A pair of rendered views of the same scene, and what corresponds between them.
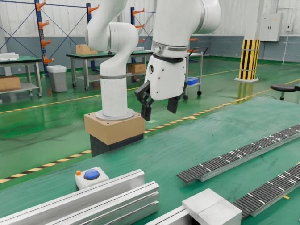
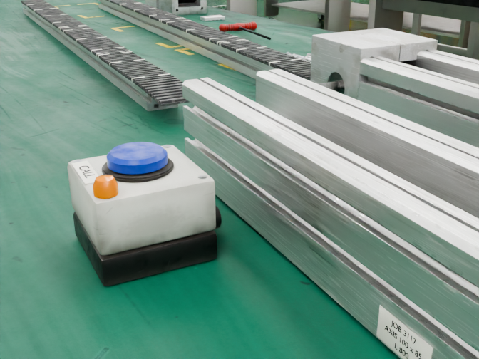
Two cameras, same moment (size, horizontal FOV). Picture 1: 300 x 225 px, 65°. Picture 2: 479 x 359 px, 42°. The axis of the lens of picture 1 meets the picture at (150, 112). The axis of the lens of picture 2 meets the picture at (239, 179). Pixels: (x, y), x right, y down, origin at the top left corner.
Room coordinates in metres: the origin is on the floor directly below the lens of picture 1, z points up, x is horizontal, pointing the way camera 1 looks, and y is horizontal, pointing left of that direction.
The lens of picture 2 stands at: (0.50, 0.55, 0.99)
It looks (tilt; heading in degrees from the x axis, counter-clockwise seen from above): 23 degrees down; 278
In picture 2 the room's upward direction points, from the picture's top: straight up
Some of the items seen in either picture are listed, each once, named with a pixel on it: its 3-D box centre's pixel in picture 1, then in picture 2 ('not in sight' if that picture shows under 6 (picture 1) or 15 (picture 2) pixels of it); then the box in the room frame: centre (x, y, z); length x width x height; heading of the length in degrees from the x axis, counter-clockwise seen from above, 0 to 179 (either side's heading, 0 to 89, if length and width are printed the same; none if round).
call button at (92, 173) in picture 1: (91, 174); (137, 163); (0.62, 0.18, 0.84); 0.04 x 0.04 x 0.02
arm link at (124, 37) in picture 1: (118, 50); not in sight; (1.11, 0.14, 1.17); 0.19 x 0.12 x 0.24; 113
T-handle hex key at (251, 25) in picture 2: not in sight; (252, 32); (0.63, -0.67, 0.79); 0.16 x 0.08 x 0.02; 121
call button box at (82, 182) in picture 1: (93, 185); (152, 204); (0.61, 0.17, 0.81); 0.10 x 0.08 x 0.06; 34
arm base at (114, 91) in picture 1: (114, 96); not in sight; (1.09, 0.17, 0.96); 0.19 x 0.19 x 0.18
